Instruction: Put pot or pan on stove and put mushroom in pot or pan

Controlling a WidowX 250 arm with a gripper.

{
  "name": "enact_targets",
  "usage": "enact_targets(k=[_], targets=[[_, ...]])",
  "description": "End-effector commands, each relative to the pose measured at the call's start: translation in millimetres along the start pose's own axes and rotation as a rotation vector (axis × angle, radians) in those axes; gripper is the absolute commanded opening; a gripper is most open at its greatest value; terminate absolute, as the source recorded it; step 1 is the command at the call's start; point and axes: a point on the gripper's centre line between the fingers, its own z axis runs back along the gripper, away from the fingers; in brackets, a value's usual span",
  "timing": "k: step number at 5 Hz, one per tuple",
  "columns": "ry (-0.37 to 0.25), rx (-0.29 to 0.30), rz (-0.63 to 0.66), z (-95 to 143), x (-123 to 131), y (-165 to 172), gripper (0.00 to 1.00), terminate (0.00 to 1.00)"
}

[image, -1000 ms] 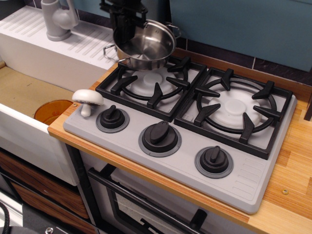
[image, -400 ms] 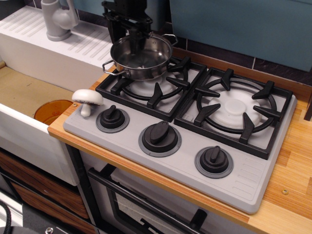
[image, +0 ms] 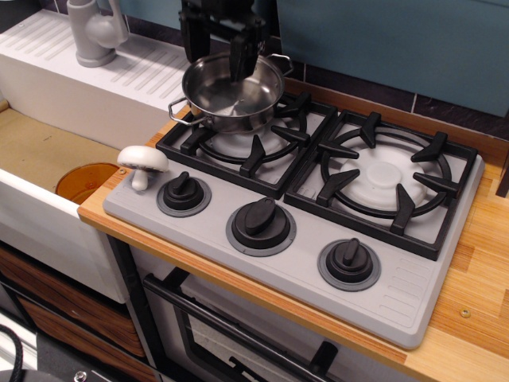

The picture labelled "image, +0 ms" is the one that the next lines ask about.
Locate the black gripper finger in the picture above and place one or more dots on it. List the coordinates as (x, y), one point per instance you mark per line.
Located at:
(196, 37)
(244, 50)

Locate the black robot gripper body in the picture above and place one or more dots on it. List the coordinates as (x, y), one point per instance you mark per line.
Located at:
(226, 18)

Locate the stainless steel pot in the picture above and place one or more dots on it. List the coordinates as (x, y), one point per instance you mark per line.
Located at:
(214, 101)

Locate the white toy mushroom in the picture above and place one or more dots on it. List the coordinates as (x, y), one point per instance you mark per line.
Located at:
(142, 160)

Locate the black left stove knob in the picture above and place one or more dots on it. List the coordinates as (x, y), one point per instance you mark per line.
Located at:
(184, 196)

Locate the black stove knob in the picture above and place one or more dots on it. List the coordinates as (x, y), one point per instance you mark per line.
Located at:
(261, 228)
(184, 196)
(349, 265)

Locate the black middle stove knob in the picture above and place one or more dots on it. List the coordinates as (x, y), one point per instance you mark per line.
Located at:
(261, 228)

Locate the grey toy stove top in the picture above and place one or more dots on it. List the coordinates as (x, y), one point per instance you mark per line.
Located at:
(397, 308)

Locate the black right stove knob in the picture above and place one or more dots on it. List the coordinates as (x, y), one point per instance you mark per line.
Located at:
(349, 265)

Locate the black left burner grate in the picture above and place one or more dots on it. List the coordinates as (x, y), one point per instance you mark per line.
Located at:
(264, 160)

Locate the black burner grate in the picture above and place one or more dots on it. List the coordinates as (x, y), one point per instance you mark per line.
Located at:
(264, 160)
(405, 188)

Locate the grey toy faucet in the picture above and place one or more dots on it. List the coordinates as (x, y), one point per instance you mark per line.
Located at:
(96, 36)

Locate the white toy sink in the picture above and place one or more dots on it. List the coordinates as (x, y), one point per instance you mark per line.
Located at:
(57, 115)

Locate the orange plastic bowl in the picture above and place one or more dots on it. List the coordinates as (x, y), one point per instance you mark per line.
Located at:
(80, 183)

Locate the black right burner grate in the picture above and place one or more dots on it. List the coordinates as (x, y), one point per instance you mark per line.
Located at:
(405, 188)

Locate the toy oven door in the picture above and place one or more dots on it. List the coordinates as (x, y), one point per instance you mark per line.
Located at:
(226, 338)

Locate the wooden drawer front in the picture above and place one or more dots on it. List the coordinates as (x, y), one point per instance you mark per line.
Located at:
(75, 315)

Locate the black oven door handle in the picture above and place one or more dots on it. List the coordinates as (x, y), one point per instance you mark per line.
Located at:
(235, 332)

